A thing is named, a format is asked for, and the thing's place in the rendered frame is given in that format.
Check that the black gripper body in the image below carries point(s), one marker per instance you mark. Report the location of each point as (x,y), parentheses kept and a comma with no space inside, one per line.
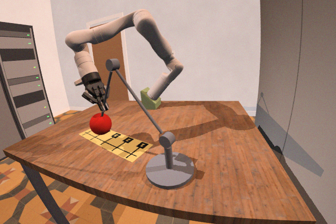
(92,79)

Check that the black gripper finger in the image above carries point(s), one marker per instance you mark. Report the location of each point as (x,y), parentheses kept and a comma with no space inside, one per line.
(94,100)
(102,95)

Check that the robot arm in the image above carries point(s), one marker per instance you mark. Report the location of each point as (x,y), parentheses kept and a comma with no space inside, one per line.
(146,26)

